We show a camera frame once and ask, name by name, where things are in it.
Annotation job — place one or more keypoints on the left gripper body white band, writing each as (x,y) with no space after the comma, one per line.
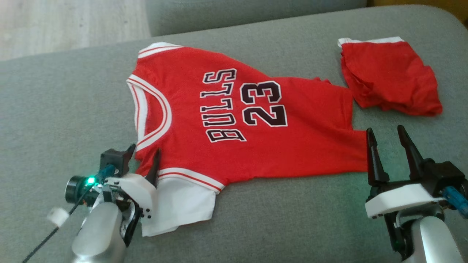
(140,191)

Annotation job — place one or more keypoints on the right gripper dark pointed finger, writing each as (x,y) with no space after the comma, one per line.
(376,168)
(413,160)

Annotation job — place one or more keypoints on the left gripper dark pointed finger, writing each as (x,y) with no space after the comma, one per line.
(131,149)
(155,171)

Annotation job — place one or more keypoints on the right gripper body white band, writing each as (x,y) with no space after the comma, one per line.
(402,199)

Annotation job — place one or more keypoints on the red shorts with white stripe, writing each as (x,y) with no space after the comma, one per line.
(387,76)

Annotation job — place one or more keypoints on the red Bulls 23 jersey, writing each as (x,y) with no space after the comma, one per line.
(292,138)

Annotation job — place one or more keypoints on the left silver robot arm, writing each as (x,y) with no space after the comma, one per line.
(98,233)

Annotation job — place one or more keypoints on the small white cylinder cap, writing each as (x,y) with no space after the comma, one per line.
(57,216)

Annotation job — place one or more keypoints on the grey fabric sofa seat cushion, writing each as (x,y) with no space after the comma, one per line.
(274,226)

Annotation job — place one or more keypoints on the grey fabric sofa back cushion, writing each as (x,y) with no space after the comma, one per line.
(237,14)

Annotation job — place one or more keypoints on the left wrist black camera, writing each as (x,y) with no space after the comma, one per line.
(113,160)

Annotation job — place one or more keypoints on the wrist black camera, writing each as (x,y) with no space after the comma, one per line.
(113,160)
(444,175)

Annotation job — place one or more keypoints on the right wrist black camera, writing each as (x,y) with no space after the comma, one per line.
(444,175)

